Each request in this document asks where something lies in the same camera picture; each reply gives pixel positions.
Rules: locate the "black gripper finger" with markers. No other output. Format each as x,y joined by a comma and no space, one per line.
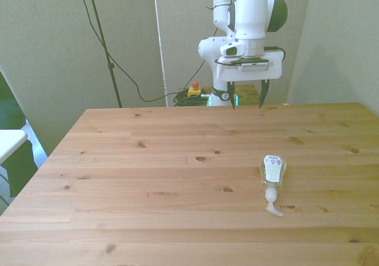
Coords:
231,94
263,94

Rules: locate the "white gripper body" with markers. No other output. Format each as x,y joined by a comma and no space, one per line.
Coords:
251,75

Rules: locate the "clear sanitizer pump bottle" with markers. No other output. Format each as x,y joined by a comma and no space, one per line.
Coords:
272,171

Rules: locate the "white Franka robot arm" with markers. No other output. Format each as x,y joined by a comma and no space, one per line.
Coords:
250,11

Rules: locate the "yellow emergency stop box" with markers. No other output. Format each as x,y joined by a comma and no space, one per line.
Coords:
195,92

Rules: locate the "white partition edge strip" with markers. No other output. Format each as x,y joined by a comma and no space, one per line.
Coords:
160,44

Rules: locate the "white side table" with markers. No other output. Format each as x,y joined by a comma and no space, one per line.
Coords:
10,143

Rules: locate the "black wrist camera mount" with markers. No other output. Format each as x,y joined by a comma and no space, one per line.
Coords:
251,66

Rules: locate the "black camera stand pole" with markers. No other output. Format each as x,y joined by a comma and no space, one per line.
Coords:
111,66

